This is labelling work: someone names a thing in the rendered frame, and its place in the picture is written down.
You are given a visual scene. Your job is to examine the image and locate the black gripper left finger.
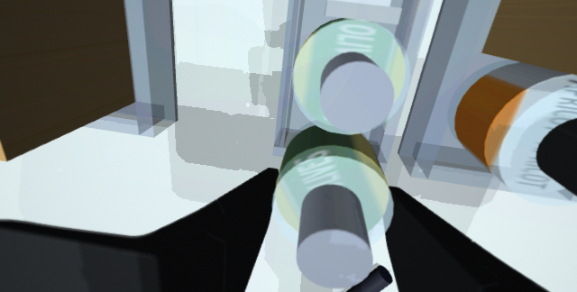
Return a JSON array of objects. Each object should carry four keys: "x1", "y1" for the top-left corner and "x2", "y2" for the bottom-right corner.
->
[{"x1": 0, "y1": 168, "x2": 279, "y2": 292}]

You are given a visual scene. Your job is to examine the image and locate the dark grey cylindrical rod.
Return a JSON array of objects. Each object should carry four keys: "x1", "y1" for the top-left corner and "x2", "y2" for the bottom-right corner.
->
[{"x1": 346, "y1": 265, "x2": 393, "y2": 292}]

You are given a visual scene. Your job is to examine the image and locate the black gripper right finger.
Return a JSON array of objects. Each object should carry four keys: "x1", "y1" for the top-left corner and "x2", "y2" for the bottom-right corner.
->
[{"x1": 385, "y1": 186, "x2": 551, "y2": 292}]

